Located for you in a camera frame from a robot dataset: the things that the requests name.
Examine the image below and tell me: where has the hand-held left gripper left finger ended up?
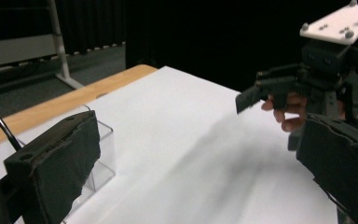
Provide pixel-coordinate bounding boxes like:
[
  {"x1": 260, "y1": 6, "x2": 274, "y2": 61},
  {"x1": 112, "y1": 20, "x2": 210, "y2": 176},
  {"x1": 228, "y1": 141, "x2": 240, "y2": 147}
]
[{"x1": 3, "y1": 110, "x2": 102, "y2": 224}]

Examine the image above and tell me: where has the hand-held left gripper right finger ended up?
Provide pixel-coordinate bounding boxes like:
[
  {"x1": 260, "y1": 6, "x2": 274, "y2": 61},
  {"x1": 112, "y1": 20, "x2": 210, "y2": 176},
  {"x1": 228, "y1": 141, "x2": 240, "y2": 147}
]
[{"x1": 296, "y1": 113, "x2": 358, "y2": 224}]

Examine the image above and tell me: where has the clear acrylic holder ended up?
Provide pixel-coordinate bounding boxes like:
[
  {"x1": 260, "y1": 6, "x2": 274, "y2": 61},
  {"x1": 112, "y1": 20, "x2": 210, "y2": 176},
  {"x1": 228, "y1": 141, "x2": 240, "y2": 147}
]
[{"x1": 14, "y1": 104, "x2": 117, "y2": 224}]

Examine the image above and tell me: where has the black pen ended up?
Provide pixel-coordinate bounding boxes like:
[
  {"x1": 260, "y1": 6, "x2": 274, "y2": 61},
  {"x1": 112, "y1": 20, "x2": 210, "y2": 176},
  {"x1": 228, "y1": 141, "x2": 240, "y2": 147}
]
[{"x1": 0, "y1": 97, "x2": 22, "y2": 152}]

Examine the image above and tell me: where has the white table mat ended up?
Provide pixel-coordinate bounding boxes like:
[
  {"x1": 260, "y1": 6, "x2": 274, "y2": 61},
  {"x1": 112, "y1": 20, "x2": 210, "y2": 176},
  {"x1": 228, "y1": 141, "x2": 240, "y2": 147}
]
[{"x1": 0, "y1": 65, "x2": 339, "y2": 224}]

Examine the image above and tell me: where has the white desk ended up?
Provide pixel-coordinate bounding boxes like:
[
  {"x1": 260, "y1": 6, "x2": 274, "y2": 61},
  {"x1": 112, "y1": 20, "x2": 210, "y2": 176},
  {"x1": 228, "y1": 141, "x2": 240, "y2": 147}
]
[{"x1": 0, "y1": 0, "x2": 85, "y2": 90}]

